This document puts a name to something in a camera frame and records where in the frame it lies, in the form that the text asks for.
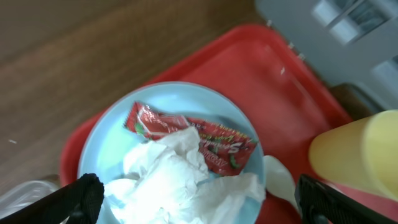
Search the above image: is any white napkin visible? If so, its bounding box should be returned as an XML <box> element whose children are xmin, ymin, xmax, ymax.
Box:
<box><xmin>104</xmin><ymin>127</ymin><xmax>266</xmax><ymax>223</ymax></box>

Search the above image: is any cream plastic spoon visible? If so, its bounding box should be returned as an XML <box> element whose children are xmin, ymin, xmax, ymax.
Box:
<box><xmin>263</xmin><ymin>155</ymin><xmax>299</xmax><ymax>212</ymax></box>

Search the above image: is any light blue plate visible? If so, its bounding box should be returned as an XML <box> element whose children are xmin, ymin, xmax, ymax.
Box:
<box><xmin>77</xmin><ymin>82</ymin><xmax>259</xmax><ymax>184</ymax></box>

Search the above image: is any grey dishwasher rack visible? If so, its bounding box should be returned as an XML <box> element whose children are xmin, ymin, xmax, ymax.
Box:
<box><xmin>254</xmin><ymin>0</ymin><xmax>397</xmax><ymax>110</ymax></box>

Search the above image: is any red plastic tray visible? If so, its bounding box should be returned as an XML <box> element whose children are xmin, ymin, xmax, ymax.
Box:
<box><xmin>59</xmin><ymin>24</ymin><xmax>398</xmax><ymax>224</ymax></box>

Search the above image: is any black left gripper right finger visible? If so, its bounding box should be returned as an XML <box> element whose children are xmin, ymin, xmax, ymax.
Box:
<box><xmin>295</xmin><ymin>174</ymin><xmax>397</xmax><ymax>224</ymax></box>

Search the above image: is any yellow plastic cup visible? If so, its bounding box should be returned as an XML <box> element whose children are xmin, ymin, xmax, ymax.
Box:
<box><xmin>308</xmin><ymin>110</ymin><xmax>397</xmax><ymax>201</ymax></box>

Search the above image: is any clear plastic bin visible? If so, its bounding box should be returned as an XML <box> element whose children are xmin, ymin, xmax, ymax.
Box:
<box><xmin>1</xmin><ymin>180</ymin><xmax>59</xmax><ymax>218</ymax></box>

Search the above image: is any red snack wrapper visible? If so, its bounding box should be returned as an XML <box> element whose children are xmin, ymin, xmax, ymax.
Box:
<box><xmin>124</xmin><ymin>102</ymin><xmax>257</xmax><ymax>176</ymax></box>

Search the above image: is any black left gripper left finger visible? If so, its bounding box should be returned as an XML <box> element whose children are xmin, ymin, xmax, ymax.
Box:
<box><xmin>1</xmin><ymin>174</ymin><xmax>104</xmax><ymax>224</ymax></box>

